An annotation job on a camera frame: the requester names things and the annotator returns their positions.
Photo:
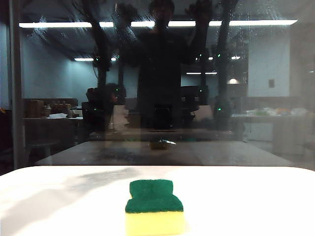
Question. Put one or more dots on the green and yellow sponge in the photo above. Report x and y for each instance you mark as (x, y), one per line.
(153, 209)

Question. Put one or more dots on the large glass window pane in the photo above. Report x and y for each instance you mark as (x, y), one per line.
(268, 73)

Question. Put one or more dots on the grey vertical post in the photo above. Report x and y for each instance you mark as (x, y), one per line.
(17, 86)

